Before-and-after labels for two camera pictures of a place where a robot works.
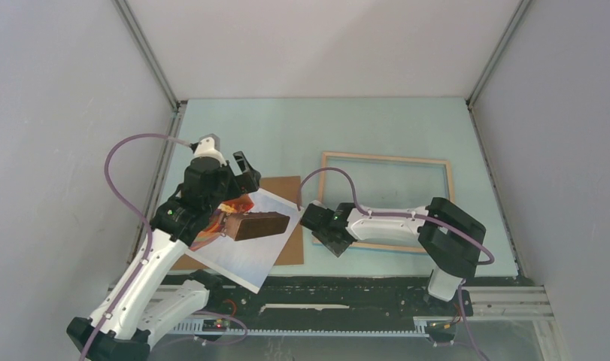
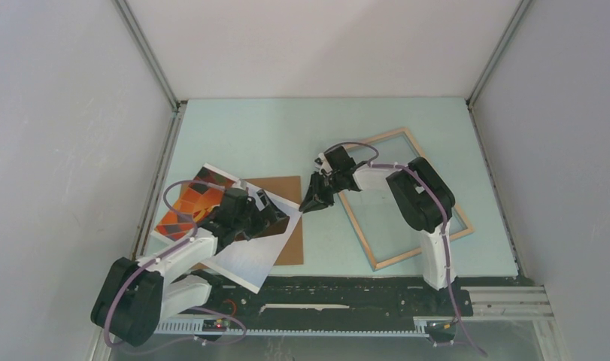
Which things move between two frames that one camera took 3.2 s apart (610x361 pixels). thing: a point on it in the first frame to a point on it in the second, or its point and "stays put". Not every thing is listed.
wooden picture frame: [383, 158] to [400, 257]
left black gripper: [245, 183] to [271, 212]
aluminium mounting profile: [477, 304] stays put
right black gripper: [336, 249] to [315, 198]
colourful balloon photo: [246, 238] stays put
